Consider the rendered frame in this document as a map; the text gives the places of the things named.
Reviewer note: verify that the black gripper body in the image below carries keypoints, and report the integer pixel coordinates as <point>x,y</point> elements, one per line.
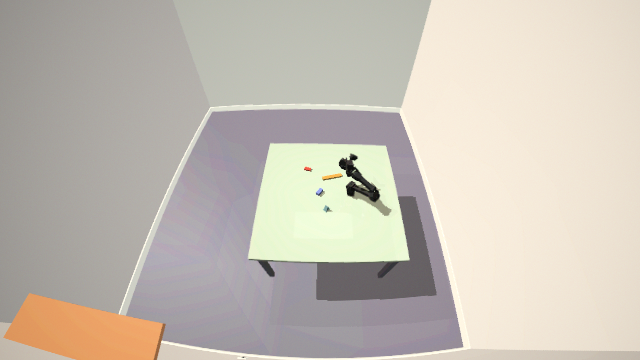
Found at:
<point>352,157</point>

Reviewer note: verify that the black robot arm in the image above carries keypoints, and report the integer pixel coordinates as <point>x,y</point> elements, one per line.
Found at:
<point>351,187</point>

